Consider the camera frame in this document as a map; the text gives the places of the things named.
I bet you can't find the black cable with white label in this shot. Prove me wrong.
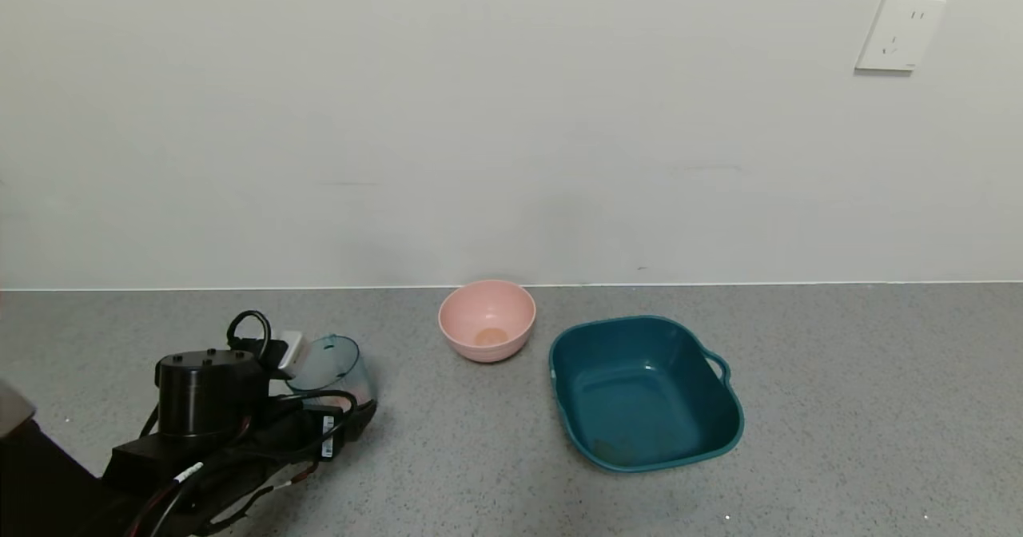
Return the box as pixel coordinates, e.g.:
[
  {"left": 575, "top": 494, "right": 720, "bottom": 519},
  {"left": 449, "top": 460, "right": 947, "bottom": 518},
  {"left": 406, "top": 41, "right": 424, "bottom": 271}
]
[{"left": 120, "top": 441, "right": 320, "bottom": 537}]

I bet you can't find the transparent blue ribbed measuring cup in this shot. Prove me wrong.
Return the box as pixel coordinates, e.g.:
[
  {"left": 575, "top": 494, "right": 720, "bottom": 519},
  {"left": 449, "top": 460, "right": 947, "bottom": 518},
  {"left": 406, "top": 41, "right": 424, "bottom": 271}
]
[{"left": 286, "top": 335, "right": 375, "bottom": 415}]

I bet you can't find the white wall socket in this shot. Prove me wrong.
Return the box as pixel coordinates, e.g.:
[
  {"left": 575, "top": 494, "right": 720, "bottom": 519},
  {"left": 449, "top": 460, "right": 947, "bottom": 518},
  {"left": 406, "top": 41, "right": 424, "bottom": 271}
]
[{"left": 854, "top": 0, "right": 946, "bottom": 73}]

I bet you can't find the teal square basin with handles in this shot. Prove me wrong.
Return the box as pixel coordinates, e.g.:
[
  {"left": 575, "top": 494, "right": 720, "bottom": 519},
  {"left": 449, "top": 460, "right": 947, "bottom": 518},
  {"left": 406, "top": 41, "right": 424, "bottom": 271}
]
[{"left": 548, "top": 315, "right": 746, "bottom": 473}]

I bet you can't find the black camera cable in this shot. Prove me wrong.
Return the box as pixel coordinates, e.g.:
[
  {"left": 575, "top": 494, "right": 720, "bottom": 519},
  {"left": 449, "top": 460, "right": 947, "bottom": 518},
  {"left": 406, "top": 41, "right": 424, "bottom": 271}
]
[{"left": 226, "top": 310, "right": 359, "bottom": 458}]

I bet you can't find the pink plastic bowl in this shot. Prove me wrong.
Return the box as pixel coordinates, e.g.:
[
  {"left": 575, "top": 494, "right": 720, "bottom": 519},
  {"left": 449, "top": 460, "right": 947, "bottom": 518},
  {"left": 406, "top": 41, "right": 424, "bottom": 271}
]
[{"left": 438, "top": 280, "right": 537, "bottom": 364}]

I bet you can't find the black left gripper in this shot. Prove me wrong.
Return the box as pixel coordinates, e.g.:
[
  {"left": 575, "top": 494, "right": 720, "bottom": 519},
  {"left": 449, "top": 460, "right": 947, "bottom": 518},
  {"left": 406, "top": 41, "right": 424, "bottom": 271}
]
[{"left": 272, "top": 398, "right": 378, "bottom": 462}]

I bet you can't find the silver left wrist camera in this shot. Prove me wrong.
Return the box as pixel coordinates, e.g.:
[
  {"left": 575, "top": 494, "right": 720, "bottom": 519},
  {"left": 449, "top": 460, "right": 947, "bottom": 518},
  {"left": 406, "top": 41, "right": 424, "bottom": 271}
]
[{"left": 276, "top": 331, "right": 306, "bottom": 378}]

